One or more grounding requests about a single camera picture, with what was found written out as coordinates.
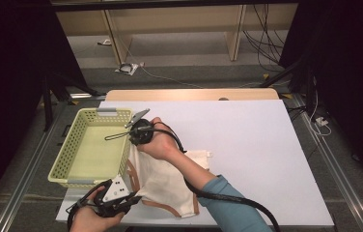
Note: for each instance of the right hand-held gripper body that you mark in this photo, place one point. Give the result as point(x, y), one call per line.
point(141, 133)

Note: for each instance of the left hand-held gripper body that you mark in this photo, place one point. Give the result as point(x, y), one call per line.
point(113, 193)

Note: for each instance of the cream baby bodysuit brown trim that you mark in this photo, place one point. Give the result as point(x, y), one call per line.
point(163, 183)

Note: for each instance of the yellow-green perforated plastic basket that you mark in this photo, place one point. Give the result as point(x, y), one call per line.
point(89, 158)

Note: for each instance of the person's right hand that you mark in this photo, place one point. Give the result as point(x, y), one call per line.
point(161, 145)

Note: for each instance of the person's left hand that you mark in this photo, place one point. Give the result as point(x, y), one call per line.
point(89, 220)

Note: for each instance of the clear packet with black item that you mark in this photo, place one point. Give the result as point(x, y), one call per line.
point(126, 68)

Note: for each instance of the small white floor item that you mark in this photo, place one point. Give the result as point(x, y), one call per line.
point(105, 42)

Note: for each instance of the black metal stand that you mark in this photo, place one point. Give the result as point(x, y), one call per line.
point(279, 75)
point(46, 106)

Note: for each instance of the white board sheet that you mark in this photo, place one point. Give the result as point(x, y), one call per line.
point(250, 145)

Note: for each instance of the beige wooden shelf unit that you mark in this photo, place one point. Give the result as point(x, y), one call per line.
point(176, 19)

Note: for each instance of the black curtain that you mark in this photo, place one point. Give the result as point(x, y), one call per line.
point(356, 64)
point(9, 64)

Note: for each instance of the white power adapter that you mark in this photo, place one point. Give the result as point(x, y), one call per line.
point(321, 121)

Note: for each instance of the aluminium floor rail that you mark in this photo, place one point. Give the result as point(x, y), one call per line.
point(347, 190)
point(18, 193)

